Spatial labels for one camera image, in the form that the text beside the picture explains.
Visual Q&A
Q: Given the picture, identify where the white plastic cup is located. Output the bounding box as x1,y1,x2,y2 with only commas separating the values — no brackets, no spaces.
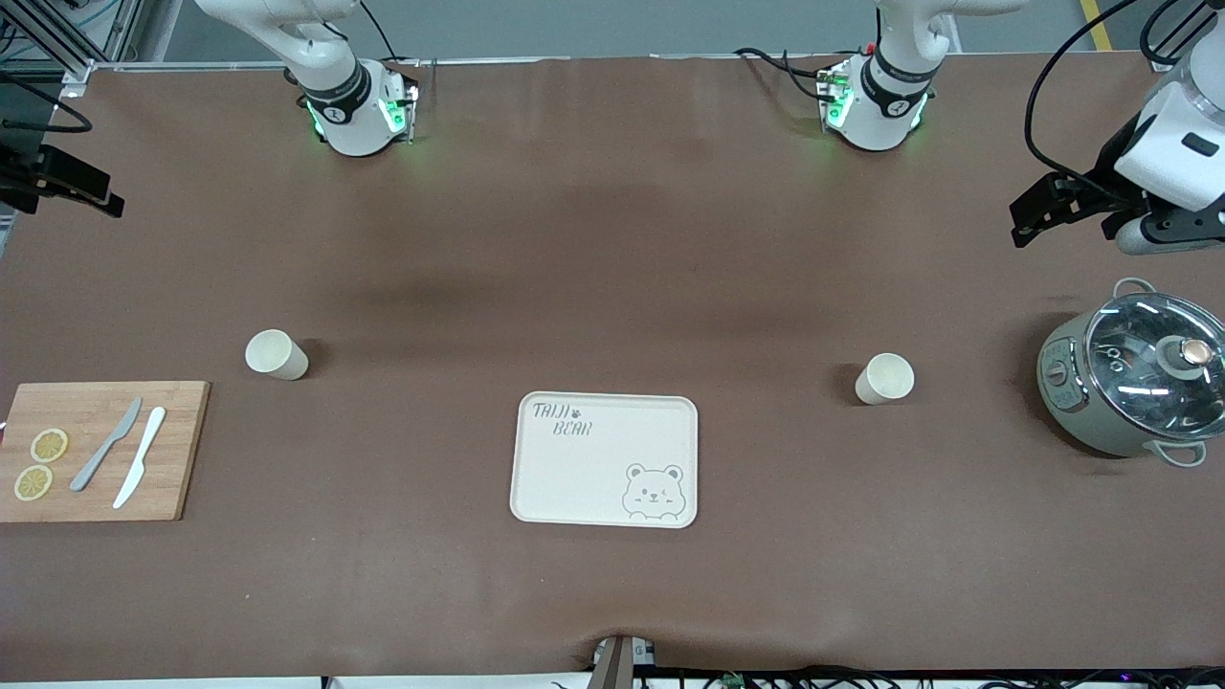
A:
855,353,915,406
245,329,309,381

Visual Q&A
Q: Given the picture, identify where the glass pot lid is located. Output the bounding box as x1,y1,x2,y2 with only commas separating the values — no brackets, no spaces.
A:
1084,292,1225,441

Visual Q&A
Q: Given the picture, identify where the grey-green electric cooking pot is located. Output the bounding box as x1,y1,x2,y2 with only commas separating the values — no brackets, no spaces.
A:
1037,278,1225,468

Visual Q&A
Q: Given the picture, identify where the grey plastic knife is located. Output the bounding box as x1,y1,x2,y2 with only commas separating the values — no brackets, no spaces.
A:
70,397,143,493

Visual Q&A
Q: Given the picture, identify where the white plastic knife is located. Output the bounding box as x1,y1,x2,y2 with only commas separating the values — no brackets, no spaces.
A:
113,407,167,510

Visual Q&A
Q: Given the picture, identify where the wooden cutting board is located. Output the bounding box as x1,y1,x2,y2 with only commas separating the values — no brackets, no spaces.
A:
0,381,211,523

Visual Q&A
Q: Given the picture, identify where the brown table cover mat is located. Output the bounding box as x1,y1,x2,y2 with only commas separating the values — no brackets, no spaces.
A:
0,53,1225,682

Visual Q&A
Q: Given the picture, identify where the white tray with bear print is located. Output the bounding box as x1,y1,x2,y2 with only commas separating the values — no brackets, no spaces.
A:
509,391,700,529

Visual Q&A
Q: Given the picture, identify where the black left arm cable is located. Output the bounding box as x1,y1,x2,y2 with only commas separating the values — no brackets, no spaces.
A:
1024,0,1149,207

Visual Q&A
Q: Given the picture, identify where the aluminium frame strut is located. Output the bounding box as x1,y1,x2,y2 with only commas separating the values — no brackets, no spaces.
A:
0,0,145,97

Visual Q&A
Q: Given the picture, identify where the black looped cable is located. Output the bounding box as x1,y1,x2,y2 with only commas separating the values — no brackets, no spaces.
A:
1139,0,1212,68

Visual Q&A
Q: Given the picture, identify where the black arm base cable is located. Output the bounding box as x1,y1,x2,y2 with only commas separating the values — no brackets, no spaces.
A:
359,0,422,68
735,46,829,101

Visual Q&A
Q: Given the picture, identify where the black cable bundle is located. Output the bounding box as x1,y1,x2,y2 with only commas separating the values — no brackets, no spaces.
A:
660,663,1225,689

